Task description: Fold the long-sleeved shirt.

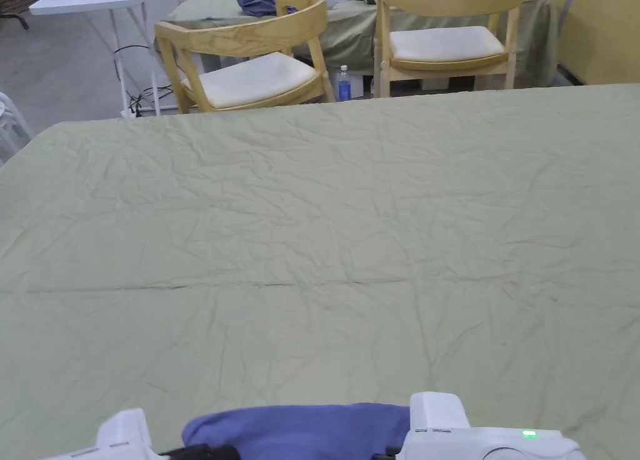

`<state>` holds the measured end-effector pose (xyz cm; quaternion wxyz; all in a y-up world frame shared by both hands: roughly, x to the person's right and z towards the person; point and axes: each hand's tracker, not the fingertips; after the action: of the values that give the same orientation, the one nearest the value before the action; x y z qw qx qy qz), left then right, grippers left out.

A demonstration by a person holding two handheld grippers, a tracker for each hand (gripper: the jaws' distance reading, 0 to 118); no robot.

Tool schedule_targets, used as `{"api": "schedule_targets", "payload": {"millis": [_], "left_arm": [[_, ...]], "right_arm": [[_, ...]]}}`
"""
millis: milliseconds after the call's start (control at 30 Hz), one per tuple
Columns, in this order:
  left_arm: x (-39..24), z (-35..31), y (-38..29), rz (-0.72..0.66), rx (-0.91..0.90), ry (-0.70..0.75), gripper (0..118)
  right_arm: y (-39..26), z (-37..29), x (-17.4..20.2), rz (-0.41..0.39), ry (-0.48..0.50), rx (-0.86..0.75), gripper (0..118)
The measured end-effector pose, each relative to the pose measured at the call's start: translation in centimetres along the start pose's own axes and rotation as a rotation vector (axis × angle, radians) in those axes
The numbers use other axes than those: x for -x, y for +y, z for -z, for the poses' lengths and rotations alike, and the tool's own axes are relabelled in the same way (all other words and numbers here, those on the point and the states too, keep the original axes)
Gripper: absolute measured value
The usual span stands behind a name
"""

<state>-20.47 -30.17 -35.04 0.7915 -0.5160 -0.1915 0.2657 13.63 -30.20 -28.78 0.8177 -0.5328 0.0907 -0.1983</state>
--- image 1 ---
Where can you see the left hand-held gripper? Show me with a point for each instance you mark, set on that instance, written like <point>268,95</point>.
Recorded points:
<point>122,435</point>

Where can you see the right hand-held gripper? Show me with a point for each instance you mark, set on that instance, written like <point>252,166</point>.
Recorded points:
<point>480,442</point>

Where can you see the dark blue garment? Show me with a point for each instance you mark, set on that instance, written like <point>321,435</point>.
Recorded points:
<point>300,430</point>

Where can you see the bed with pale green sheet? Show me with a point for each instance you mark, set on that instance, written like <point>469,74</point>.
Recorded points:
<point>320,220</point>

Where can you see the clear bottle with blue label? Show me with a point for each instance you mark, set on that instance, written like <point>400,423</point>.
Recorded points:
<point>344,87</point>

